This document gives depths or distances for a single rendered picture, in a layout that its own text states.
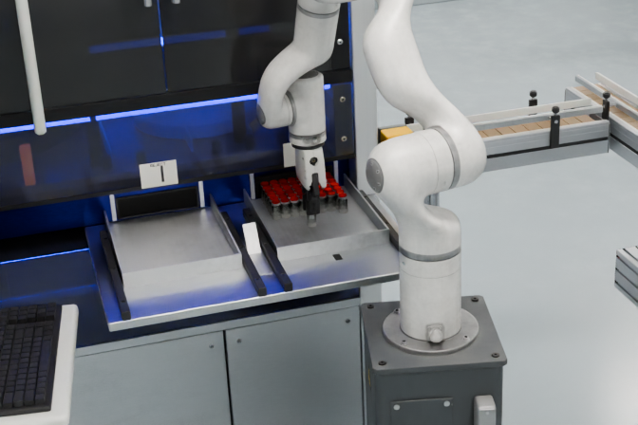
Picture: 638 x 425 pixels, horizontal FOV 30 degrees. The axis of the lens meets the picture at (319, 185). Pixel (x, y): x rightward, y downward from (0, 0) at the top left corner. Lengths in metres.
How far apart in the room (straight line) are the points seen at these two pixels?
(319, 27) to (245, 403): 1.08
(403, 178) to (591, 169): 3.24
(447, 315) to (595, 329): 1.83
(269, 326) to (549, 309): 1.46
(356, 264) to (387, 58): 0.57
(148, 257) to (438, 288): 0.73
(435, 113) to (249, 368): 1.07
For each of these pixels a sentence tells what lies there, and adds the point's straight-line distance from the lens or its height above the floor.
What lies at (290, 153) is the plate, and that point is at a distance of 2.82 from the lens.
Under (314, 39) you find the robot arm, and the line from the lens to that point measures 2.51.
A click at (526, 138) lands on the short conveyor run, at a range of 3.16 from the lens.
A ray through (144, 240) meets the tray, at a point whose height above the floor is 0.88.
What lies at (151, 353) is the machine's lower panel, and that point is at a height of 0.55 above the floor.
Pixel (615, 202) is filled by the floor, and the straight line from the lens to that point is 5.03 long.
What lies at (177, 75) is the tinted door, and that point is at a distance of 2.71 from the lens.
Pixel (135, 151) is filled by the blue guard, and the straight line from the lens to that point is 2.74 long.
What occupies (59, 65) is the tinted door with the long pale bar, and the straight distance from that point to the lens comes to 2.67.
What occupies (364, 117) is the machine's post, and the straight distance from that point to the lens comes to 2.84.
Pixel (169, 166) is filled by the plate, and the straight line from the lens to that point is 2.77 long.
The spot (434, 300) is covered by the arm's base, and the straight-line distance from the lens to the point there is 2.29.
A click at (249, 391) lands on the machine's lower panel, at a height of 0.39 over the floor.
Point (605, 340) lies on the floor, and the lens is 4.06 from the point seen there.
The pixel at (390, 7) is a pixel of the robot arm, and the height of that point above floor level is 1.49.
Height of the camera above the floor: 2.09
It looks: 24 degrees down
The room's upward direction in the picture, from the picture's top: 3 degrees counter-clockwise
